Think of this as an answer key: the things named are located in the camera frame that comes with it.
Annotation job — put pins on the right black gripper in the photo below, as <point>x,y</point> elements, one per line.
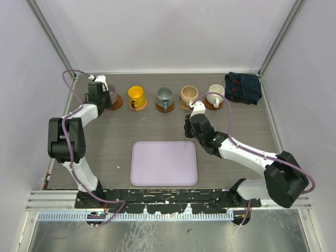
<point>187,127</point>

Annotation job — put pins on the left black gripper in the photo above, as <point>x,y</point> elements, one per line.
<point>108,104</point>

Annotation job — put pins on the clear purple glass mug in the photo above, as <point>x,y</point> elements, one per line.
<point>113,93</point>

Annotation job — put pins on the wooden coaster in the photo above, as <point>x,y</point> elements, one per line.
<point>117,104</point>
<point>211,106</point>
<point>161,109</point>

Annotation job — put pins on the woven rattan coaster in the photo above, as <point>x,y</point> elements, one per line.
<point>138,108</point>
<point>186,105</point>

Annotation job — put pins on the white ceramic mug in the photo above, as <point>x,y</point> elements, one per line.
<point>215,94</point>

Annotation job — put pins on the yellow glass mug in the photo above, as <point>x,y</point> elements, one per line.
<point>136,95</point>

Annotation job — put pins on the beige ceramic mug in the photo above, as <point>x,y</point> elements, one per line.
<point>188,93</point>

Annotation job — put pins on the grey green ceramic mug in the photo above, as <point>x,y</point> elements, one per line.
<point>164,98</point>

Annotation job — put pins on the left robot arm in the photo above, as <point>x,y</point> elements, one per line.
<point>66,141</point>

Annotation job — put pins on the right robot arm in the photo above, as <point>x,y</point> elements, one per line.
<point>282,179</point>

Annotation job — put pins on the lavender plastic tray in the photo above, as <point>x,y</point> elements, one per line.
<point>164,163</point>

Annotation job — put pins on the dark blue folded cloth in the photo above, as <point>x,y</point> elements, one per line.
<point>242,88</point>

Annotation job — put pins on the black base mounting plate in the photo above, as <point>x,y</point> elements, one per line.
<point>168,201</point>

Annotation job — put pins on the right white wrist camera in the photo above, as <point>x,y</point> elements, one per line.
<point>196,108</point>

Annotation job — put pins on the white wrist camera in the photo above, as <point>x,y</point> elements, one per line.
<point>100,79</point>
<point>196,108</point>

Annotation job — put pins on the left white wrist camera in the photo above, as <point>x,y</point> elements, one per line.
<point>100,79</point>

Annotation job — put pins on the front aluminium rail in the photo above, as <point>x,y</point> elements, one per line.
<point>43,200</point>

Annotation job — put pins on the left aluminium frame post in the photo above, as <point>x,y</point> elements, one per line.
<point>48,23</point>

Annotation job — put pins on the aluminium frame post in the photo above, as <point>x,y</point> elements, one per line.
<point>294,11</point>
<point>48,23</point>

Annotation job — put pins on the slotted white cable duct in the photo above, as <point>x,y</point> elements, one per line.
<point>125,217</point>

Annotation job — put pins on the right aluminium frame post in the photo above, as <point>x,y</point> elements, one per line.
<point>294,11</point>

